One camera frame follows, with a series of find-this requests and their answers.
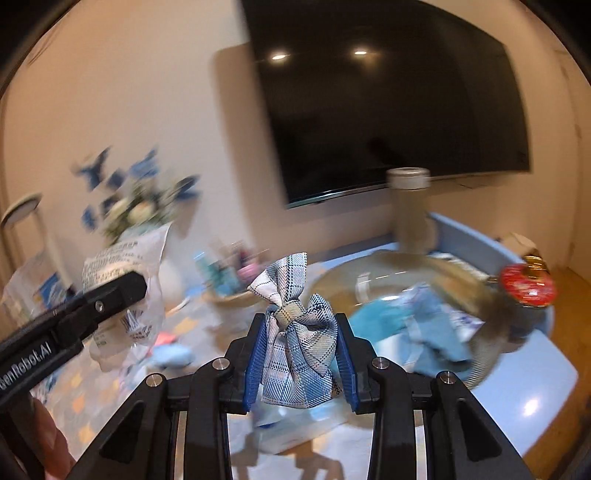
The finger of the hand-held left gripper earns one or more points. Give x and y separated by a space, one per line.
111 300

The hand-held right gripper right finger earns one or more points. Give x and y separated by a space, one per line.
346 364

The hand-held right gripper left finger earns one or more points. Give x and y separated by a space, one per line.
256 364

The plaid fabric bow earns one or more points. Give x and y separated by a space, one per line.
295 350

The clear printed plastic bag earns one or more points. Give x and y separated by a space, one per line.
120 258

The teal towel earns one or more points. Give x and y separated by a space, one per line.
374 318

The pink soft item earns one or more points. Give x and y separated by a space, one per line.
165 340

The blue-grey cloth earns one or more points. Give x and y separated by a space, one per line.
438 344

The clear glass bowl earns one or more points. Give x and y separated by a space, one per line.
489 332

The person's left hand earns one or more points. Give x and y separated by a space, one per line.
46 431

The row of upright books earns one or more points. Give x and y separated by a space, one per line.
51 286

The fan-patterned tablecloth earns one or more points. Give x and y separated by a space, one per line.
203 332

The blue and white flower bouquet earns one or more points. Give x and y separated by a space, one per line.
138 207

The basket of small items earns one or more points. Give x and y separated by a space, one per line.
221 272

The white desk lamp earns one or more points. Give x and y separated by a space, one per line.
21 207

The clear bottle white cap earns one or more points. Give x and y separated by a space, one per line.
408 207

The black wall television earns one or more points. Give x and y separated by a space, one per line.
378 92

